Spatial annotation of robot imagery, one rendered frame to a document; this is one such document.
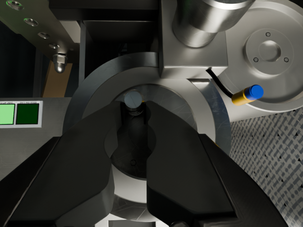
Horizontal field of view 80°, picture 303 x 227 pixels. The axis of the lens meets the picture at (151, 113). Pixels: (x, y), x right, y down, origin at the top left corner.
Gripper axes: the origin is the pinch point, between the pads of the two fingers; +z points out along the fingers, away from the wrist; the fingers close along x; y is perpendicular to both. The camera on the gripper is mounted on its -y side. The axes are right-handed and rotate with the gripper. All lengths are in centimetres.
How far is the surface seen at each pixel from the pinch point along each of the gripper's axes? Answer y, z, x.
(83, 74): -0.1, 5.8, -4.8
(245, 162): 18.3, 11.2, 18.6
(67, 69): 61, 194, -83
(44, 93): 71, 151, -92
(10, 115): 19.7, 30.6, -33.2
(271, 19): -4.5, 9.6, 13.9
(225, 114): 2.7, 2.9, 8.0
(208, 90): 1.0, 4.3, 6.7
